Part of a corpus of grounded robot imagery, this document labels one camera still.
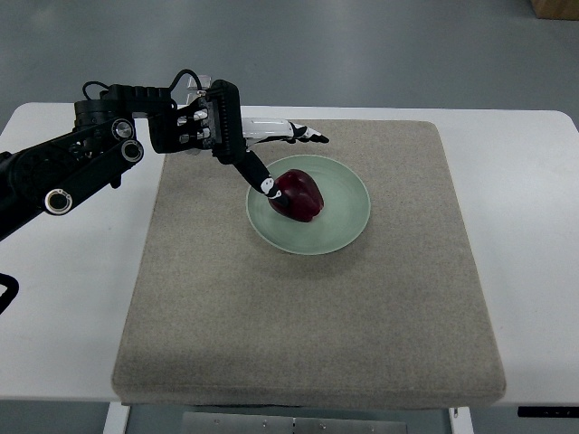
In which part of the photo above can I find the beige fabric mat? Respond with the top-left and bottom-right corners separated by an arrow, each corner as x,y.
112,120 -> 507,410

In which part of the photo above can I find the cardboard box corner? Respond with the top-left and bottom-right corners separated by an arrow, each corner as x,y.
530,0 -> 579,21

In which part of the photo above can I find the light green plate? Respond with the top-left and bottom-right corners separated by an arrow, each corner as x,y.
246,155 -> 371,255

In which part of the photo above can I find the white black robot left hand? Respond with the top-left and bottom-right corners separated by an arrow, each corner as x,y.
147,80 -> 329,205

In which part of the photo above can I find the black table control panel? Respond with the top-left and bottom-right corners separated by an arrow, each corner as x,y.
517,406 -> 579,419

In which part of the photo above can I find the upper floor socket plate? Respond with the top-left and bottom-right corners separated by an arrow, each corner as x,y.
187,75 -> 212,91

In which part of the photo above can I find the metal plate under table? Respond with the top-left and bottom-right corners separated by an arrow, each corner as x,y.
181,412 -> 408,434

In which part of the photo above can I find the red apple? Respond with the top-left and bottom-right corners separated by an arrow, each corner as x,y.
269,169 -> 325,222

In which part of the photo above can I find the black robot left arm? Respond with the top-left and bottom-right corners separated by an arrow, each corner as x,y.
1,69 -> 204,239

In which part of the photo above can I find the white table leg frame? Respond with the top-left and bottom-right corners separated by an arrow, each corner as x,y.
102,402 -> 131,434

